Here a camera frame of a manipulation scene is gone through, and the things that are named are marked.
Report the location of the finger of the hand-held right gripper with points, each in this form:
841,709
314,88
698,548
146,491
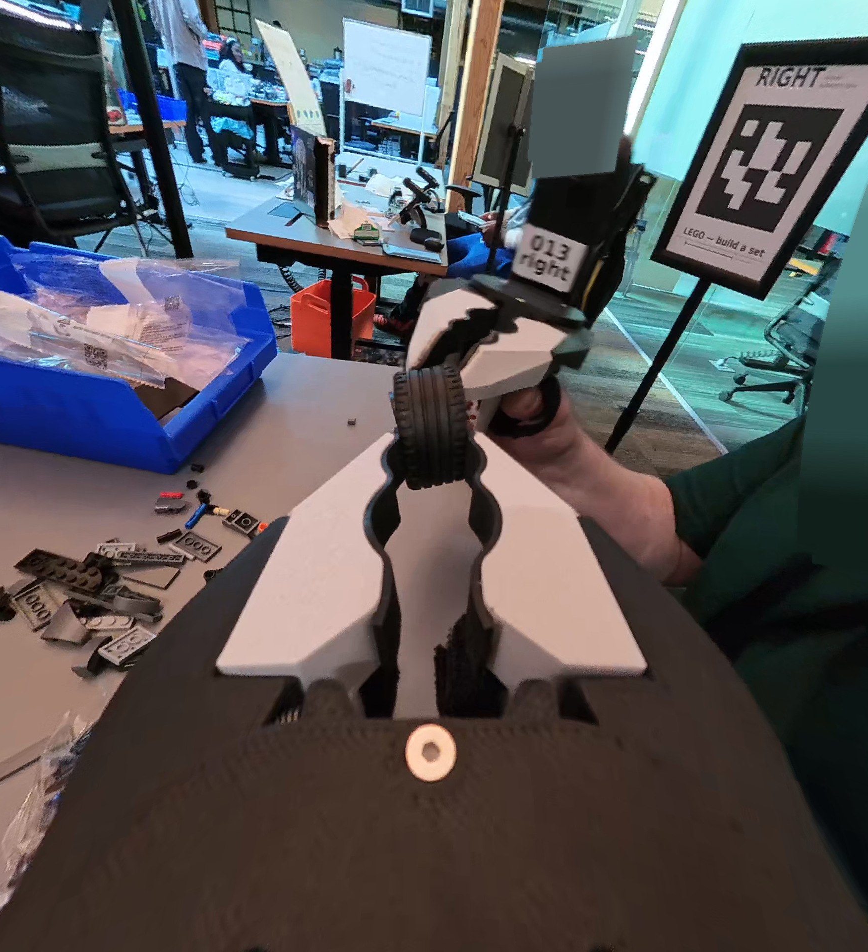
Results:
508,364
434,320

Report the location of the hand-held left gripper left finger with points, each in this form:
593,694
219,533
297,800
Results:
307,595

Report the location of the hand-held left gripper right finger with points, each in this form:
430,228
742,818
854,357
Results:
560,595

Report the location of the black rubber toy tire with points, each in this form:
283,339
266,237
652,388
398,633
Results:
434,428

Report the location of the person's right hand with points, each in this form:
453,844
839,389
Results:
568,454

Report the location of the small assembly with orange connector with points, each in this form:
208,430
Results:
237,520

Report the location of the orange plastic crate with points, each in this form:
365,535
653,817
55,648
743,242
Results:
330,320

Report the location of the grey plate with round holes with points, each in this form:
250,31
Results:
197,547

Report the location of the wooden office desk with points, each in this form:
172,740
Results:
345,238

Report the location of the black computer monitor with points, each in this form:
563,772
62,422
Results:
501,126

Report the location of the blue pin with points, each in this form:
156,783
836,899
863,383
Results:
196,515

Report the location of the black metal leg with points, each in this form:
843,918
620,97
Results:
657,364

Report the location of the grey brick with red pin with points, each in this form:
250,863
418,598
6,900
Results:
172,506

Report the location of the wooden pillar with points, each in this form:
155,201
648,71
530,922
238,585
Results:
471,89

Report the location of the dark upright box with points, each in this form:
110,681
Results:
307,178

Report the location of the black framed marker sign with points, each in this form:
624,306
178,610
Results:
769,156

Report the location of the grey mesh office chair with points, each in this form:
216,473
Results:
791,335

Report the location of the pile of grey toy bricks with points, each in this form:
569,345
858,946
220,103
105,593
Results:
69,587

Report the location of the white whiteboard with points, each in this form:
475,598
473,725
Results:
386,67

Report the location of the cardboard easel board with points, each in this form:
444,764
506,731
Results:
292,74

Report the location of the blue plastic bin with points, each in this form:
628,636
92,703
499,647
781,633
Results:
69,416

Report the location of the clear bag of small parts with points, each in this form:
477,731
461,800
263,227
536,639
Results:
40,803

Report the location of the clear plastic bags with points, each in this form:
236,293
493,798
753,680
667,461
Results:
69,327

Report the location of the black mesh office chair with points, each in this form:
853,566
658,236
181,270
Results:
32,111

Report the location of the black post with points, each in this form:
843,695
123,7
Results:
151,134

